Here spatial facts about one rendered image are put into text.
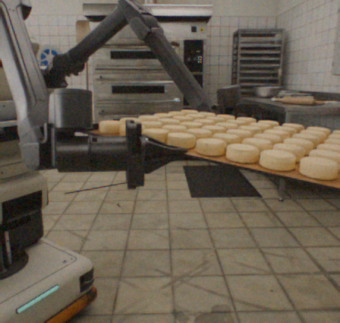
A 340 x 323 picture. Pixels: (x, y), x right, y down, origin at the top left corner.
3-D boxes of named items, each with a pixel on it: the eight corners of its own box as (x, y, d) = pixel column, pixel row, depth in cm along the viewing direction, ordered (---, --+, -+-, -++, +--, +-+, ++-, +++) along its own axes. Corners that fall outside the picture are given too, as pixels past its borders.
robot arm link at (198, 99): (144, 26, 110) (125, 26, 101) (155, 13, 106) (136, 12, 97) (216, 127, 109) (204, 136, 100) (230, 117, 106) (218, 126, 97)
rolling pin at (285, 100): (272, 102, 326) (273, 96, 324) (277, 102, 329) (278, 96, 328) (322, 106, 279) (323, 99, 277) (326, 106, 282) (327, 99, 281)
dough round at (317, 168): (297, 167, 48) (299, 154, 47) (334, 172, 46) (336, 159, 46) (299, 177, 43) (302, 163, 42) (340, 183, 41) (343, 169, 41)
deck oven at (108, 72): (91, 166, 420) (82, 2, 377) (106, 147, 538) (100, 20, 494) (208, 165, 426) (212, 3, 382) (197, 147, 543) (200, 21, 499)
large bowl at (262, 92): (248, 97, 441) (249, 87, 437) (275, 97, 442) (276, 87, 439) (256, 99, 403) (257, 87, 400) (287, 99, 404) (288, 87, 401)
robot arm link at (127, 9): (143, -11, 105) (125, -14, 97) (162, 27, 106) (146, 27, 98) (67, 58, 131) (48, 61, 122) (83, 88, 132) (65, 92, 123)
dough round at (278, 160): (294, 174, 44) (296, 160, 44) (257, 168, 46) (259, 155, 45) (294, 165, 49) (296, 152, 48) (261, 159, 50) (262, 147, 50)
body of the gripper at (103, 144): (140, 125, 47) (88, 125, 46) (140, 190, 49) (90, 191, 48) (136, 118, 53) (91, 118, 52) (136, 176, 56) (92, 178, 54)
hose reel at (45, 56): (68, 115, 527) (64, 45, 503) (65, 115, 510) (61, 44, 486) (43, 115, 526) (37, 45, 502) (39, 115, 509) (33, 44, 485)
